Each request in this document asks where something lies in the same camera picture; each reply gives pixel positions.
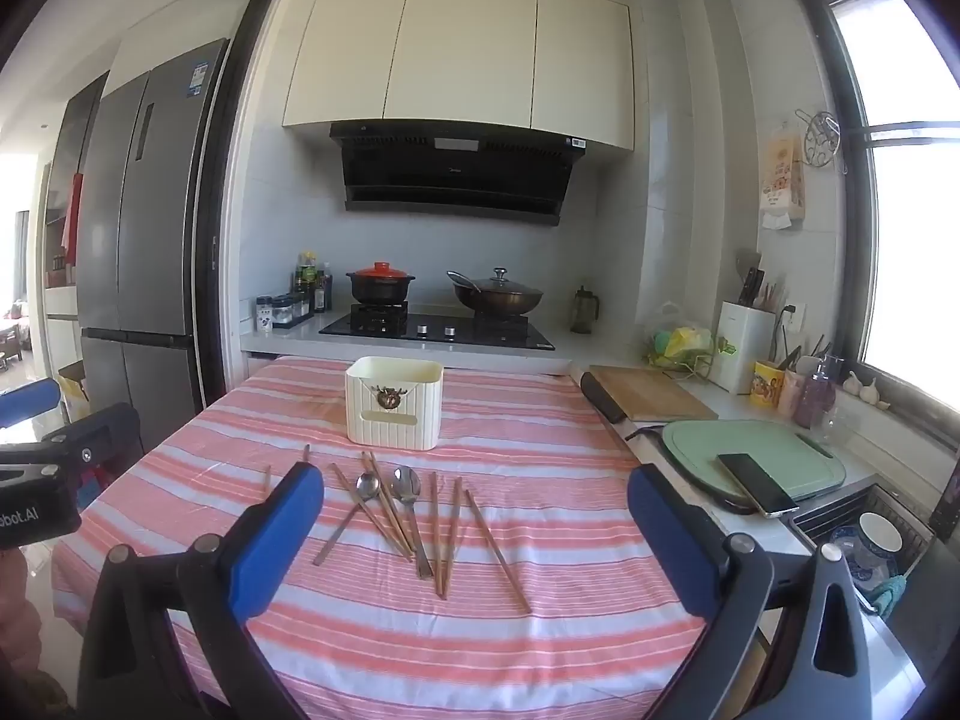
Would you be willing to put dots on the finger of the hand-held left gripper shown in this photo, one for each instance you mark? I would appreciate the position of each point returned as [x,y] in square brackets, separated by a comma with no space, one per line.
[30,401]
[105,435]

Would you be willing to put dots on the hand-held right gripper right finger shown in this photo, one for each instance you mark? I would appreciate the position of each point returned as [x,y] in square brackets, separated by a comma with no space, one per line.
[675,540]

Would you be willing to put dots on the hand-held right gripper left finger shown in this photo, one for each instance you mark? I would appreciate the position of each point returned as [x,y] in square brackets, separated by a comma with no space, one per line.
[274,540]

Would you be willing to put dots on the small steel spoon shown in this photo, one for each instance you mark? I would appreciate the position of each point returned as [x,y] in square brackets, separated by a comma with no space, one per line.
[367,487]

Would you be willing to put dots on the large steel spoon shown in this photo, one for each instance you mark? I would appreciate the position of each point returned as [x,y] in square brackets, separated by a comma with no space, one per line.
[405,484]

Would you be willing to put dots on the white ribbed utensil holder box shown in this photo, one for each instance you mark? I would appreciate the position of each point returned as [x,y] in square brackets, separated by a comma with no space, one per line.
[394,412]

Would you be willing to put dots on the person's left hand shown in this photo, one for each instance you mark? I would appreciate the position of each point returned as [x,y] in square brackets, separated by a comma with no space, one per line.
[15,637]

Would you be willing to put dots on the cardboard box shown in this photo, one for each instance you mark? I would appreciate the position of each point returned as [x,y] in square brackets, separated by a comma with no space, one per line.
[73,390]

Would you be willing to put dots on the green cutting board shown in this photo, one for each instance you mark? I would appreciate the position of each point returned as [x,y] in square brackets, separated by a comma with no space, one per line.
[697,457]

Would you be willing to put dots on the black smartphone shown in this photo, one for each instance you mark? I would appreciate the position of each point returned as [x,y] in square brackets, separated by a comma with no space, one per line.
[757,484]

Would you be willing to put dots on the wooden cutting board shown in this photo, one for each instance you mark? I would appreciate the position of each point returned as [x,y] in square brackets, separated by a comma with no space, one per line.
[652,394]

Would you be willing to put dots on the black oblong pad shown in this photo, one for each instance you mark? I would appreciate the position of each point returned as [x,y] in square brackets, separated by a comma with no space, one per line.
[600,394]

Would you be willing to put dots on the yellow printed cup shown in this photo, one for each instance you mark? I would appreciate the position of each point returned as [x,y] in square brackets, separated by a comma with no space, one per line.
[766,386]

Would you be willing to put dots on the pink cup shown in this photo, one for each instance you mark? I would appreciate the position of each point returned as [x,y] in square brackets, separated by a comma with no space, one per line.
[789,397]

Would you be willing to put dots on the pink striped tablecloth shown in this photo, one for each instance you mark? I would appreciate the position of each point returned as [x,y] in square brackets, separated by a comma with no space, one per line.
[525,427]

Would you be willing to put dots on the red hanging cloth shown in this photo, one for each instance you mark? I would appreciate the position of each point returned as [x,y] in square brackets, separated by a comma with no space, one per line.
[73,217]

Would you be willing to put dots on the plastic bag with sponges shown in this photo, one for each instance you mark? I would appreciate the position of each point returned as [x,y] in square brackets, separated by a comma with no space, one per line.
[679,341]

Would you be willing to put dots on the blue white ceramic bowl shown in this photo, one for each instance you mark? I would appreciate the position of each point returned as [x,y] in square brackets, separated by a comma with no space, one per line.
[874,540]

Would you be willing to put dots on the white label spice jar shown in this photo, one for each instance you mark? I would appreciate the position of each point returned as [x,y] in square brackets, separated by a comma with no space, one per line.
[264,315]

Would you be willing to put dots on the grey refrigerator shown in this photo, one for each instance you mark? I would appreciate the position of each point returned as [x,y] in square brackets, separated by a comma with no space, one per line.
[150,240]

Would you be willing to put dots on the purple soap bottle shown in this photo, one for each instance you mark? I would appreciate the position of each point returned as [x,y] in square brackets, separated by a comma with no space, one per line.
[817,397]

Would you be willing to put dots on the white knife holder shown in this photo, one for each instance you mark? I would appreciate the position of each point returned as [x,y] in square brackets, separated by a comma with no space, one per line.
[742,349]

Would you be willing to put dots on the teal dish cloth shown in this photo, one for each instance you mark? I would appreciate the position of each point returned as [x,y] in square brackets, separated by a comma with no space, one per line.
[889,594]

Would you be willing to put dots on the garlic bulbs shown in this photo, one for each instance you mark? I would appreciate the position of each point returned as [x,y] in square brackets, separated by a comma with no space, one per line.
[862,388]

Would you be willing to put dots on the dark sauce bottle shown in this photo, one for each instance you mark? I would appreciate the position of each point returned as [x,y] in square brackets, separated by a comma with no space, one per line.
[324,289]

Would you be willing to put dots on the black gas stove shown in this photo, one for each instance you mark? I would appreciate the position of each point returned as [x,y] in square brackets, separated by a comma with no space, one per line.
[442,331]

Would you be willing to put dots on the knives in holder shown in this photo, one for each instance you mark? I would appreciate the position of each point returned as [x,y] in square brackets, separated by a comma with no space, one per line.
[750,281]

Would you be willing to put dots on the black clay pot red lid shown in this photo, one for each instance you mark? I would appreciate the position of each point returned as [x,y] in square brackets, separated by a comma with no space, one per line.
[379,286]

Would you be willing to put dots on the dark wok with glass lid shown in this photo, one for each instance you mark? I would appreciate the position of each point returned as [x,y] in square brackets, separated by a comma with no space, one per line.
[499,296]

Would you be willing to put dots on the hanging printed bag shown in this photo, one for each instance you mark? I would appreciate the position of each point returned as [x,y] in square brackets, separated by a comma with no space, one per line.
[781,180]

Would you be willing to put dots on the dark framed window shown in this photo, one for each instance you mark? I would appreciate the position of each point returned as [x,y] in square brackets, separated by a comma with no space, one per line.
[915,240]

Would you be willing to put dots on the black range hood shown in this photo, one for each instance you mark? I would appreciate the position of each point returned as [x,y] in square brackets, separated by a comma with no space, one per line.
[450,172]

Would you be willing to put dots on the white wall socket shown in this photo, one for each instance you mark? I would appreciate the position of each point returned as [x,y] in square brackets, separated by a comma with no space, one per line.
[793,316]

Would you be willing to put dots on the black door frame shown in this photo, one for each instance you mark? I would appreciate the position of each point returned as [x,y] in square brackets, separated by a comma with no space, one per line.
[225,165]

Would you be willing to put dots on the white wall cabinets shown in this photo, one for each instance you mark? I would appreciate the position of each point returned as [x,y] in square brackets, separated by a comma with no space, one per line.
[465,52]

